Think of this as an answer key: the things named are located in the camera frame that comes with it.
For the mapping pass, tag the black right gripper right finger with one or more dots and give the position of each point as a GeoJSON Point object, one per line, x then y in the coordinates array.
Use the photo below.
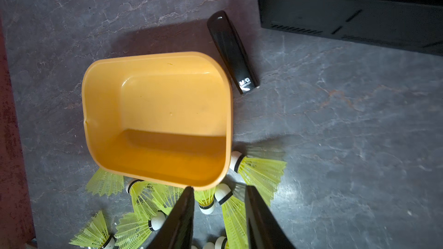
{"type": "Point", "coordinates": [263, 229]}

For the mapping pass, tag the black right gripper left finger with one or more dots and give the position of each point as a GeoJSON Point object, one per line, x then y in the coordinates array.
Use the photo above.
{"type": "Point", "coordinates": [177, 231]}

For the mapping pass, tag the yellow shuttlecock two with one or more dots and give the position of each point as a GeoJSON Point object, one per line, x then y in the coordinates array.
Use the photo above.
{"type": "Point", "coordinates": [234, 217]}

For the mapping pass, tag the yellow shuttlecock one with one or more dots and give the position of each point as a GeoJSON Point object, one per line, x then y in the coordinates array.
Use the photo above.
{"type": "Point", "coordinates": [264, 174]}

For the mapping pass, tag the yellow shuttlecock six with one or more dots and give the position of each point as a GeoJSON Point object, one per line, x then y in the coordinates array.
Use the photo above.
{"type": "Point", "coordinates": [105, 183]}

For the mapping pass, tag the yellow plastic storage box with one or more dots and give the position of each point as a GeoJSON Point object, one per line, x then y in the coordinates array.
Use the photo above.
{"type": "Point", "coordinates": [164, 118]}

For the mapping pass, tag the yellow shuttlecock four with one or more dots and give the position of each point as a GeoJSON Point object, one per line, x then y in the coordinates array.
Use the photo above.
{"type": "Point", "coordinates": [165, 197]}

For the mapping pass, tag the yellow shuttlecock three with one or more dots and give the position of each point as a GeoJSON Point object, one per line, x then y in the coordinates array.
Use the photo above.
{"type": "Point", "coordinates": [205, 200]}

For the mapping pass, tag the yellow shuttlecock seven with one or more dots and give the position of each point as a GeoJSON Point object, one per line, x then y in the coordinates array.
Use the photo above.
{"type": "Point", "coordinates": [133, 231]}

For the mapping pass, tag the yellow shuttlecock five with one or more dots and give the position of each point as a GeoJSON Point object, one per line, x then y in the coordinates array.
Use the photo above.
{"type": "Point", "coordinates": [143, 203]}

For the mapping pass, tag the yellow shuttlecock eight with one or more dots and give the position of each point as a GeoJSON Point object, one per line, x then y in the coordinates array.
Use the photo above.
{"type": "Point", "coordinates": [95, 234]}

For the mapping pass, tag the black file holder rack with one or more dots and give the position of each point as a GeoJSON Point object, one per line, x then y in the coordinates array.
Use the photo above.
{"type": "Point", "coordinates": [412, 25]}

